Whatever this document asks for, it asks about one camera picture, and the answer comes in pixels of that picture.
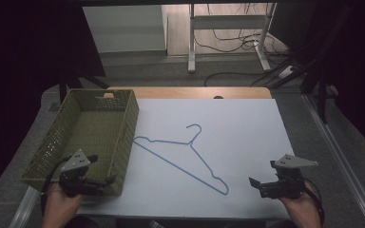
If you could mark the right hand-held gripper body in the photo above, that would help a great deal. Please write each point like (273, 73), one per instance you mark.
(290, 162)

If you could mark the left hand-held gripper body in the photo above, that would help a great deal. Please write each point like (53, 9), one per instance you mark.
(74, 162)

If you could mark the person's left hand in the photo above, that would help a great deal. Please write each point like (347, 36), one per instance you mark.
(60, 204)

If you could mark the person's right hand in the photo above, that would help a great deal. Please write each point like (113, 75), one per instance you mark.
(301, 207)

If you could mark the green plastic basket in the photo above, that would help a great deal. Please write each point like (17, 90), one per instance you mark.
(90, 133)

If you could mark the black metal stand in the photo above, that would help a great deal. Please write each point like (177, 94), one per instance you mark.
(66, 85)
(322, 95)

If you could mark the black table grommet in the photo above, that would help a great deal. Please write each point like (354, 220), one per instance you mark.
(218, 97)

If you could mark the white power strip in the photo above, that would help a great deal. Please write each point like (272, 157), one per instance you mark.
(286, 72)

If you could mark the grey cabinet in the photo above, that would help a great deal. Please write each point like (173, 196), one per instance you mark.
(123, 28)

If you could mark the aluminium rail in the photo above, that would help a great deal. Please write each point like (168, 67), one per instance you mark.
(342, 158)
(23, 209)

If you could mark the white metal desk frame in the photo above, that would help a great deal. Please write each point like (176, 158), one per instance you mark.
(228, 22)

